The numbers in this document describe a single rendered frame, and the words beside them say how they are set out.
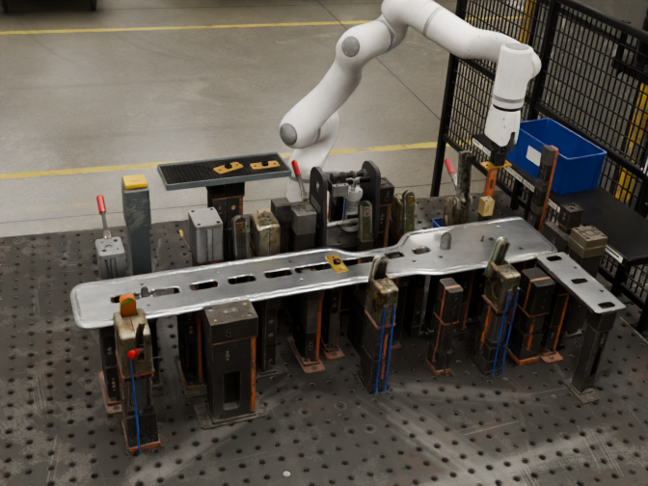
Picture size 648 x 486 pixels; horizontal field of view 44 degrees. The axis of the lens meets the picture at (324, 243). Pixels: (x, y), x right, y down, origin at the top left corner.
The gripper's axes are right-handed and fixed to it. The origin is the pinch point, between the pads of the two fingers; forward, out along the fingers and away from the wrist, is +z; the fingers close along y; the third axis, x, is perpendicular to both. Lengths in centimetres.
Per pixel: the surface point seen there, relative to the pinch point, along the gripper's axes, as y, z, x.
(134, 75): -436, 127, -36
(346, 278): 7, 27, -47
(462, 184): -14.0, 15.5, -1.0
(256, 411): 19, 57, -75
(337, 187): -15.8, 11.8, -41.3
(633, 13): -141, 8, 164
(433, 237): -5.7, 27.3, -13.5
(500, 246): 18.1, 17.4, -6.8
